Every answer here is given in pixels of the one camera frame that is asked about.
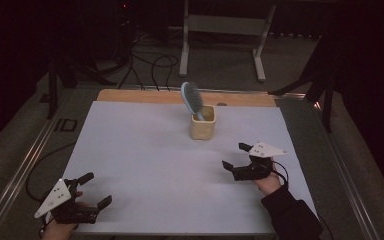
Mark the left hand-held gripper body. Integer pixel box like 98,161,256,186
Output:
34,178,100,225

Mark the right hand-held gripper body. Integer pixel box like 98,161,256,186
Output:
232,141,288,182

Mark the yellow square cup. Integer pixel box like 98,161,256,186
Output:
189,105,217,141

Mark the light blue hairbrush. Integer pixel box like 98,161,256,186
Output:
180,81,206,122

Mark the person's right hand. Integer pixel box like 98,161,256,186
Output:
253,171,283,197

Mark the person's left hand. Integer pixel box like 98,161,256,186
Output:
41,190,90,240

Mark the white table mat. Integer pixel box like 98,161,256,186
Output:
61,100,318,236

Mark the black tripod stand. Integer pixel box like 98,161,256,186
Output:
45,56,118,120

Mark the black angled stand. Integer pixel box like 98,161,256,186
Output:
268,33,336,134

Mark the white metal stand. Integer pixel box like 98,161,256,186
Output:
178,0,277,83

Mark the dark equipment with red light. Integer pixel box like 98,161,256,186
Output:
79,0,138,68

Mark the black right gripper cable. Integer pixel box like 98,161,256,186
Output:
271,161,335,240

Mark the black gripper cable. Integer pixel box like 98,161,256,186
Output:
25,142,77,203
271,161,335,240

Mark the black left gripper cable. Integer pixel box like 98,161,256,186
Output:
25,142,77,203

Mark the long metal floor rail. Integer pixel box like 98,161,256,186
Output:
0,89,76,240
313,99,381,240

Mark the black rectangular floor bracket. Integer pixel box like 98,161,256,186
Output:
54,118,79,133

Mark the black floor cable loop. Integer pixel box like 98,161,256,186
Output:
151,54,180,92

